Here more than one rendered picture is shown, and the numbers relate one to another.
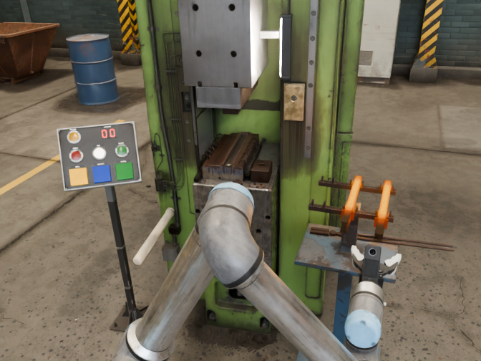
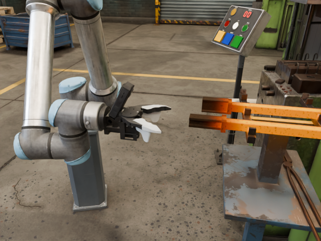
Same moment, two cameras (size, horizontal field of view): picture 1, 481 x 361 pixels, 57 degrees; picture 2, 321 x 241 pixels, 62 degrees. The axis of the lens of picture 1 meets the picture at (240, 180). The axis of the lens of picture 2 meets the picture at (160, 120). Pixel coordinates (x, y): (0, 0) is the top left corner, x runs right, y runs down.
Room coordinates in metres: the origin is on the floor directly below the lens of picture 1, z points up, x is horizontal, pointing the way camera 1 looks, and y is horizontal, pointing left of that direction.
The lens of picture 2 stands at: (1.04, -1.12, 1.37)
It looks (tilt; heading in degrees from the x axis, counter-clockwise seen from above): 28 degrees down; 80
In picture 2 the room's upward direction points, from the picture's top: straight up
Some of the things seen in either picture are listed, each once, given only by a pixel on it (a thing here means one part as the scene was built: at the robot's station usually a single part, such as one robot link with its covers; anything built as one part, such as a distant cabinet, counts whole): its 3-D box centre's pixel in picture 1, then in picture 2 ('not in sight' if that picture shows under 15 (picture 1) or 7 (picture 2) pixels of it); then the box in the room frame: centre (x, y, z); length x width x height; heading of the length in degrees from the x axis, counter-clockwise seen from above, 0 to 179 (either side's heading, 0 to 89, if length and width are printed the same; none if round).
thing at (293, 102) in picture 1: (293, 102); not in sight; (1.93, -0.25, 1.27); 0.09 x 0.02 x 0.17; 77
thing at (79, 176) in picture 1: (79, 176); (219, 36); (1.77, 0.72, 1.01); 0.07 x 0.05 x 0.07; 102
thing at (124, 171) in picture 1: (124, 171); (237, 42); (1.82, 0.53, 1.01); 0.07 x 0.05 x 0.07; 102
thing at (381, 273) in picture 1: (371, 281); (123, 121); (1.04, -0.38, 0.98); 0.12 x 0.08 x 0.09; 158
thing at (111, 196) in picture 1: (119, 243); (235, 100); (1.92, 0.64, 0.54); 0.04 x 0.04 x 1.08; 77
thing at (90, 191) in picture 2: not in sight; (85, 164); (0.79, 0.35, 0.30); 0.22 x 0.22 x 0.60; 89
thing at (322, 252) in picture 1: (348, 250); (265, 179); (1.53, -0.45, 0.74); 0.40 x 0.30 x 0.02; 70
